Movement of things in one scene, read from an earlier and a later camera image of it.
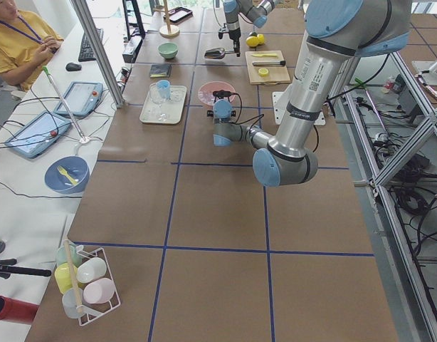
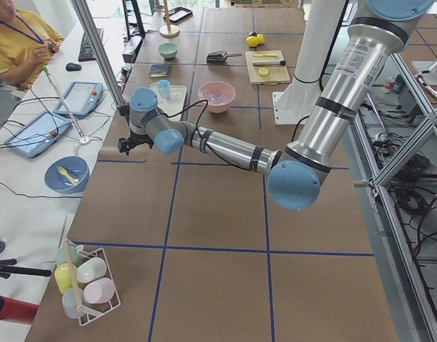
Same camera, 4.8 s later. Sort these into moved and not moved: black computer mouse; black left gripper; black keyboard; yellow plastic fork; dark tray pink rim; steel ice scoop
Moved: black left gripper; steel ice scoop
Not moved: black keyboard; yellow plastic fork; black computer mouse; dark tray pink rim
